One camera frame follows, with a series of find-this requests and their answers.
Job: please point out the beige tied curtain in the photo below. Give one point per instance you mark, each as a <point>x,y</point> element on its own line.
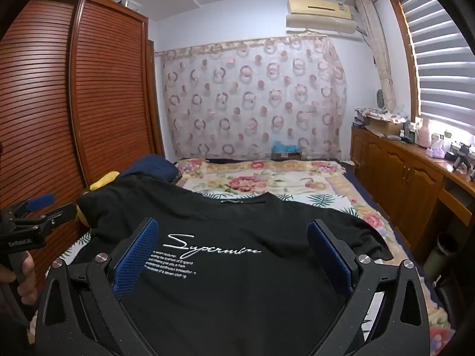
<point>378,44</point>

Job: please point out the circle print sheer curtain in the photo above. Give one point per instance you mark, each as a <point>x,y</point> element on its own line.
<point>252,96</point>

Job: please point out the small desk fan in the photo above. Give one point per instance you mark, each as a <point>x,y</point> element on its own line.
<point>381,98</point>

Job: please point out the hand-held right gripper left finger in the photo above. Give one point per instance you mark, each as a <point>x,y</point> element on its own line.
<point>133,259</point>

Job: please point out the pale plastic bag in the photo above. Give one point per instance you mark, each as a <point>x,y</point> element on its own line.
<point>435,150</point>

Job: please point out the grey window blind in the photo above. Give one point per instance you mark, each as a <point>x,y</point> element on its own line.
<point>441,66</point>

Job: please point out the leaf print sheet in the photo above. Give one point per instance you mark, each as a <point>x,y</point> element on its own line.
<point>323,200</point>

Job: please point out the yellow plush toy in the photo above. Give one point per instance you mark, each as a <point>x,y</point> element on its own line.
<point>102,187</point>

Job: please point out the pink bottle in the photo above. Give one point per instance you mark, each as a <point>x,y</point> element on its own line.
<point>424,133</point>

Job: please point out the black device on stand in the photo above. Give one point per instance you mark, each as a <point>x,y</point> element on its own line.
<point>462,154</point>

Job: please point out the black t-shirt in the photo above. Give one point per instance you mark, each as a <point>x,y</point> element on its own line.
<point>237,226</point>

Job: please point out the wooden sideboard cabinet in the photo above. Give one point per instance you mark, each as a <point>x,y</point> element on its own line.
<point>400,178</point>

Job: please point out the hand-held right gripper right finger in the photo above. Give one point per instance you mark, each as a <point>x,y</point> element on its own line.
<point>330,259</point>

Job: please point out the floral cloth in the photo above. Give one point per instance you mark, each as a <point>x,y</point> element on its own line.
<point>378,114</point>

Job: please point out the person's left hand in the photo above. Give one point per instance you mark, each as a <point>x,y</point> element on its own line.
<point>26,274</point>

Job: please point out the white storage box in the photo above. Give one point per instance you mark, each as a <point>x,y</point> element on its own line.
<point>133,4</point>

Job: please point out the floral blanket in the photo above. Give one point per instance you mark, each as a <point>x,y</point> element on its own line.
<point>259,178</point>

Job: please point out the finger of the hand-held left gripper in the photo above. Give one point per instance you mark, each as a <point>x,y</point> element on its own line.
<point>39,201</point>
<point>55,215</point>

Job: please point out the navy blue pillow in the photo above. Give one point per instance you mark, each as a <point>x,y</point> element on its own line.
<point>152,168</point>

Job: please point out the grey cylindrical flask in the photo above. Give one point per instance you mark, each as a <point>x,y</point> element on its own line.
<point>438,254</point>

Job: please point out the wooden louvered wardrobe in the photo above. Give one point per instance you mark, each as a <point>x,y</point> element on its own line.
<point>55,100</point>

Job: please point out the open cardboard box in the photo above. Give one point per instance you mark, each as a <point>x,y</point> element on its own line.
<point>384,128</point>

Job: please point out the cardboard box with blue contents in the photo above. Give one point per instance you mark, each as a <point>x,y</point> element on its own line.
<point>285,150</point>

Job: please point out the wall air conditioner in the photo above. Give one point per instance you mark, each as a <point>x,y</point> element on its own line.
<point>319,15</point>

